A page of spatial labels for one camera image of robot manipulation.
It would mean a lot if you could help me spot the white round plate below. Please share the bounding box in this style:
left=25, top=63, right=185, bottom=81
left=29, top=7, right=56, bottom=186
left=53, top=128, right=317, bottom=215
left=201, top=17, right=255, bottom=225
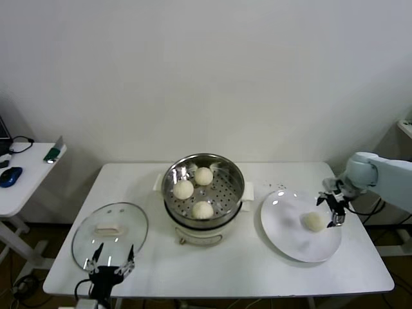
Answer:
left=257, top=188, right=342, bottom=263

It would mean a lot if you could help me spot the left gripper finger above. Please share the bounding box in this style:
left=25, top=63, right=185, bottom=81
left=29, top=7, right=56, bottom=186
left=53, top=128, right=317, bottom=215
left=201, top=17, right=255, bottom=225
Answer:
left=85, top=243, right=104, bottom=274
left=114, top=244, right=135, bottom=277

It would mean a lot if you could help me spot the white side table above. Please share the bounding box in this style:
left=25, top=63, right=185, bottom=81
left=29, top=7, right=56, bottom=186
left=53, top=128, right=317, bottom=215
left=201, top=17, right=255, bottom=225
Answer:
left=0, top=142, right=67, bottom=281

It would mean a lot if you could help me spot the white floor frame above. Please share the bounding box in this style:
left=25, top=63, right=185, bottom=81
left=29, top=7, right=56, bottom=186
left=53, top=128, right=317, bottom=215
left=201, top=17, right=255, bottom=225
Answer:
left=375, top=229, right=412, bottom=257

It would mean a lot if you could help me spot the white steamed baozi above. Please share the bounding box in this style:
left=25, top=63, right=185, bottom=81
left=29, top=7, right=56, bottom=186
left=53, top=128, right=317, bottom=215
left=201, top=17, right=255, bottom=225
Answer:
left=301, top=211, right=326, bottom=232
left=173, top=180, right=195, bottom=200
left=192, top=201, right=215, bottom=220
left=194, top=167, right=214, bottom=187

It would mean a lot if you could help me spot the black power cable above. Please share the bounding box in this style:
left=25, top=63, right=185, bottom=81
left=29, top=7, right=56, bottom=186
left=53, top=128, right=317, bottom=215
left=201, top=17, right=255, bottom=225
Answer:
left=363, top=207, right=412, bottom=226

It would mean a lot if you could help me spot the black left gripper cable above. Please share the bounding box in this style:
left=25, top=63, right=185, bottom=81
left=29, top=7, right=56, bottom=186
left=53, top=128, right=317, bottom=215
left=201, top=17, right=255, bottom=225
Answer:
left=74, top=279, right=95, bottom=301

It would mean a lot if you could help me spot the black looped cable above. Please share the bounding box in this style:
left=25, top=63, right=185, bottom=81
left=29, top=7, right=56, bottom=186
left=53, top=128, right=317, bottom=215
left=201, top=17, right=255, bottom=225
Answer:
left=8, top=135, right=35, bottom=155

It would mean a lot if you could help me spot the blue computer mouse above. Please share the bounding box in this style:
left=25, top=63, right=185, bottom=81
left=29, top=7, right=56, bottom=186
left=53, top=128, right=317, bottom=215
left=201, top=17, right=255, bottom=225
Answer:
left=0, top=166, right=23, bottom=188

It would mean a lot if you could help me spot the white shelf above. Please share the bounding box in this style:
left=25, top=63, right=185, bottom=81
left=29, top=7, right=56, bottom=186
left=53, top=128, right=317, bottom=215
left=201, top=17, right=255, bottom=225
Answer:
left=396, top=118, right=412, bottom=140

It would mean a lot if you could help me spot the steel steamer basket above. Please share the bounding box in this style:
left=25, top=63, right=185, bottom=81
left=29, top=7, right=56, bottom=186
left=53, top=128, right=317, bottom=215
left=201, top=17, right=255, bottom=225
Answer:
left=151, top=153, right=255, bottom=226

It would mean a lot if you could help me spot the white electric cooking pot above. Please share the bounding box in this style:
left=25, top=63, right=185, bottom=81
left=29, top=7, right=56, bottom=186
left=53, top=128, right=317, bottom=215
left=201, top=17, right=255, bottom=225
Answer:
left=164, top=192, right=255, bottom=247

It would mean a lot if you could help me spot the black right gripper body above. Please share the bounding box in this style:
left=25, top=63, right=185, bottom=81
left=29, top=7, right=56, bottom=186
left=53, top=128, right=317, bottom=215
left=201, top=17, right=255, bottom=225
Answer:
left=323, top=178, right=354, bottom=213

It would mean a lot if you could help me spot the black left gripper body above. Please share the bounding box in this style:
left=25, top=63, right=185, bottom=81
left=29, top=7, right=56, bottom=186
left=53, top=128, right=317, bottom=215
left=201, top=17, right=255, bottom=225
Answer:
left=89, top=266, right=126, bottom=303

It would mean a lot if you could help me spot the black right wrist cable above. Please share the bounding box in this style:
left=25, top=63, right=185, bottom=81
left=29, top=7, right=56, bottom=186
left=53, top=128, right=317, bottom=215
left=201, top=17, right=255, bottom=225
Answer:
left=346, top=198, right=386, bottom=216

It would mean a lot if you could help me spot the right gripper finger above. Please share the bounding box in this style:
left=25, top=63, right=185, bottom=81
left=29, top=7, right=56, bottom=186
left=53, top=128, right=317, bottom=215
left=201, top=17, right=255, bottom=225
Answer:
left=326, top=211, right=348, bottom=229
left=316, top=191, right=332, bottom=207

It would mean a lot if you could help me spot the glass lid with white handle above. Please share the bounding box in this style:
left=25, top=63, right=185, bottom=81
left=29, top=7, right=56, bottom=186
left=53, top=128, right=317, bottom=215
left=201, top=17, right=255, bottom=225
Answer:
left=70, top=201, right=149, bottom=274

